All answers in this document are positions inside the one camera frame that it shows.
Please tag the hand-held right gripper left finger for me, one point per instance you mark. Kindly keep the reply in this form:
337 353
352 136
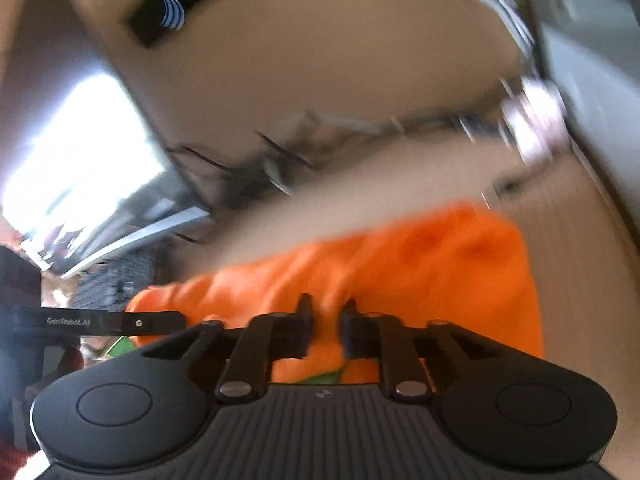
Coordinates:
304 327

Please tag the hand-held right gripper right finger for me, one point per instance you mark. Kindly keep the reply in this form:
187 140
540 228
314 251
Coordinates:
349 330

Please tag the orange cloth garment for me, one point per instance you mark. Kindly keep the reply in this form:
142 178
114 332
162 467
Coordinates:
440 285

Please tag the black keyboard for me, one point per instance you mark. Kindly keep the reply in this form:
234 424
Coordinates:
112 280

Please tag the red cloth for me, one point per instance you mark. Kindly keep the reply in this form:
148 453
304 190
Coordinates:
15 460

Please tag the bright computer monitor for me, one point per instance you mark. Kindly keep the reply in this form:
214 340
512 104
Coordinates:
85 160

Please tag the brown cardboard box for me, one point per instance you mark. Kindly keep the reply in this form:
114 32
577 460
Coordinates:
325 45

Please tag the white power strip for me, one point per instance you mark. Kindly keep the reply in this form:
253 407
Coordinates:
535 115

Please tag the grey plastic case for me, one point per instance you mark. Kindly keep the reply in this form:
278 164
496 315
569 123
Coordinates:
585 35

